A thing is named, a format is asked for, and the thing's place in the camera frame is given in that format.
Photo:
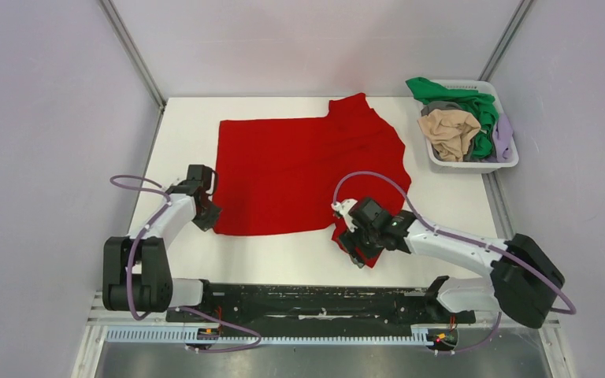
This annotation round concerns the lilac t shirt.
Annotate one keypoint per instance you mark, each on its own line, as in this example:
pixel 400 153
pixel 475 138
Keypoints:
pixel 502 134

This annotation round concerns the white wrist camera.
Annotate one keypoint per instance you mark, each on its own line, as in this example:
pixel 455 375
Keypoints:
pixel 173 183
pixel 342 211

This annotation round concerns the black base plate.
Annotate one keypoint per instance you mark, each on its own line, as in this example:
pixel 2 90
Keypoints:
pixel 326 311

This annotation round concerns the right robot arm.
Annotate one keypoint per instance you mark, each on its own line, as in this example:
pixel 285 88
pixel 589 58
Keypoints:
pixel 514 277

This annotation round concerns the beige t shirt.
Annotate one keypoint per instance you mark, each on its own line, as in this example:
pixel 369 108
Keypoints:
pixel 450 132

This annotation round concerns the red t shirt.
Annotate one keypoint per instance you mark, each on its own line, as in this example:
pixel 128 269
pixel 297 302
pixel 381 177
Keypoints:
pixel 280 176

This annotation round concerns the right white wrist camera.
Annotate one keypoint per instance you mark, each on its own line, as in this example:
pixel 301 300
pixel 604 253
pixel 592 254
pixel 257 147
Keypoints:
pixel 342 211

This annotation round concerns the green t shirt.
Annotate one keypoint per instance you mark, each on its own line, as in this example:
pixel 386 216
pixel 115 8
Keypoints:
pixel 481 105

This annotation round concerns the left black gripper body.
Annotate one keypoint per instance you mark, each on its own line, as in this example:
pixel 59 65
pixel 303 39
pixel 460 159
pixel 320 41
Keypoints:
pixel 207 216

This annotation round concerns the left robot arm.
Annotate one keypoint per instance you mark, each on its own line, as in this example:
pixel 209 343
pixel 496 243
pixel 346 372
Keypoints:
pixel 136 275

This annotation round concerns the white slotted cable duct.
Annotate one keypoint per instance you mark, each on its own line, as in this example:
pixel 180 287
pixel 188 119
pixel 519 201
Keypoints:
pixel 419 337

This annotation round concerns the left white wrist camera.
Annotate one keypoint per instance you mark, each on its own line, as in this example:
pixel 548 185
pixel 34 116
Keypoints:
pixel 173 183

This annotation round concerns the aluminium frame rail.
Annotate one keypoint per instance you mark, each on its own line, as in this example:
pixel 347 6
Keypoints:
pixel 99 315

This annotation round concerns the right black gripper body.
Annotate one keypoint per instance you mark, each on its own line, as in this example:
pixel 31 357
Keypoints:
pixel 358 258

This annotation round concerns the white plastic basket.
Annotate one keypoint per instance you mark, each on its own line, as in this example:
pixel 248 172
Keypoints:
pixel 481 167

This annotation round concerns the grey t shirt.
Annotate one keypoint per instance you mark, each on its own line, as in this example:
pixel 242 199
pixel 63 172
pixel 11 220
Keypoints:
pixel 439 105

